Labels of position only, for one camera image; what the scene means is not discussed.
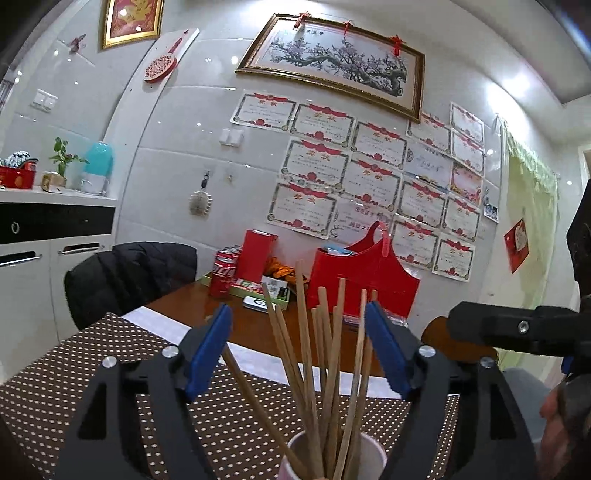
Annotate hanging round brush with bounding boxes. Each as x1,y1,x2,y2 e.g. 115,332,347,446
189,170,214,217

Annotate wooden dining table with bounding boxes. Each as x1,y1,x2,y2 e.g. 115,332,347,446
148,277,416,377

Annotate pile of wooden chopsticks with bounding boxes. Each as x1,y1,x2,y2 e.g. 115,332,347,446
222,261,377,480

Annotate wooden chair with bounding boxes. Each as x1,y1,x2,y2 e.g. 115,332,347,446
421,316,499,365

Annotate framed red gold picture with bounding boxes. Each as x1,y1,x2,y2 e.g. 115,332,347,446
102,0,165,51

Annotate white sideboard cabinet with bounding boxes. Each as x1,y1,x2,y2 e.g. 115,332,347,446
0,187,118,352

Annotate person's right hand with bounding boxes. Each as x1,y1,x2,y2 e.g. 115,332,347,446
538,378,591,480

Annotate red round hanging ornament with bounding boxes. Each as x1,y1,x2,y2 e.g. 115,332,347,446
143,28,190,84

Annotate black jacket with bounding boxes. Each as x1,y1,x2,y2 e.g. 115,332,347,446
64,241,198,330

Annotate chair with grey cover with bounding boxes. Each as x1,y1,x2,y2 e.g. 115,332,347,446
501,367,555,444

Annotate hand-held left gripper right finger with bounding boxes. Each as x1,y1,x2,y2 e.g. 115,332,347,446
364,300,539,480

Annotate brown polka dot tablecloth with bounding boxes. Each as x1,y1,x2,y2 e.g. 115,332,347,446
0,311,462,480

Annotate teal humidifier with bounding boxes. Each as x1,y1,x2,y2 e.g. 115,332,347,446
81,141,115,197

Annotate pink cup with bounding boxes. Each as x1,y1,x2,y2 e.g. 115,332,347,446
277,430,389,480

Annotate green tray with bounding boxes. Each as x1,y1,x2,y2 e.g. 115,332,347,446
203,272,291,303

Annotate group of award certificates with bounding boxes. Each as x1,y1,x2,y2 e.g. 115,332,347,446
229,89,486,282

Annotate framed plum blossom painting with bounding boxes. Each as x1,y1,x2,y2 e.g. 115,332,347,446
235,13,426,124

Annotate red box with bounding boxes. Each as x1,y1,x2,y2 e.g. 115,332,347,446
235,229,279,284

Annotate double light switch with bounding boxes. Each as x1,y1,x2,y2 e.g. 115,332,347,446
31,89,58,113

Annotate white table cloth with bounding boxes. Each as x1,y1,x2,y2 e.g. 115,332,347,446
120,305,411,400

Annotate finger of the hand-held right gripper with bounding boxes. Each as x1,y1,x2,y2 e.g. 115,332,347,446
445,301,591,358

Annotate potted plant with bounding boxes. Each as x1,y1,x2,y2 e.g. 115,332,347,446
41,137,89,191

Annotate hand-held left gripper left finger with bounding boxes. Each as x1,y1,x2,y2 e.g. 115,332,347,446
53,302,234,480

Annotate red storage basket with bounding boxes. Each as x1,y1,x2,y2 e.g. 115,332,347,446
0,150,38,190

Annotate orange snack packets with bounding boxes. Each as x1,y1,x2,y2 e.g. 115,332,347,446
265,256,308,282

